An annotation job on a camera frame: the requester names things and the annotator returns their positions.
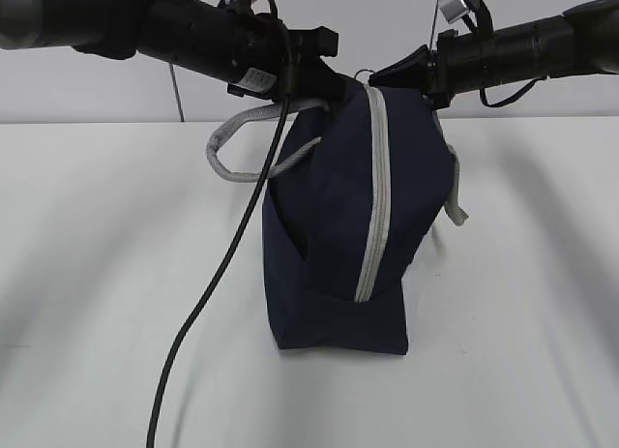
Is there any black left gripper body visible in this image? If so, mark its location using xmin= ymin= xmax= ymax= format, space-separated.
xmin=227 ymin=13 xmax=339 ymax=103

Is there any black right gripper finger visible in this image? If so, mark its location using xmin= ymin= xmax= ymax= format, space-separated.
xmin=369 ymin=45 xmax=433 ymax=88

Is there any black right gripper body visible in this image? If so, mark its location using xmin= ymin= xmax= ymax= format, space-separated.
xmin=425 ymin=29 xmax=458 ymax=110

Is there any navy blue lunch bag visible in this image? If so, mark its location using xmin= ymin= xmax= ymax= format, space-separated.
xmin=205 ymin=69 xmax=470 ymax=357

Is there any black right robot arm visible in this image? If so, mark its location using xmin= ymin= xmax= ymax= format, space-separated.
xmin=368 ymin=0 xmax=618 ymax=109

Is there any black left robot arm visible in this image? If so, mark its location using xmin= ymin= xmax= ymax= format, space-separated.
xmin=1 ymin=0 xmax=345 ymax=102

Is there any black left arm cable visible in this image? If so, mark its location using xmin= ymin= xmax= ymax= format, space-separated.
xmin=145 ymin=0 xmax=296 ymax=448

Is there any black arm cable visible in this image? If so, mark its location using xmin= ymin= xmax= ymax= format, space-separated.
xmin=478 ymin=75 xmax=547 ymax=108
xmin=145 ymin=0 xmax=296 ymax=448

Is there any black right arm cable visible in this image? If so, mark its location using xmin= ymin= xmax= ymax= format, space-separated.
xmin=478 ymin=75 xmax=547 ymax=108

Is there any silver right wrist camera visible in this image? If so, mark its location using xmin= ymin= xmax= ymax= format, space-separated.
xmin=438 ymin=0 xmax=479 ymax=24

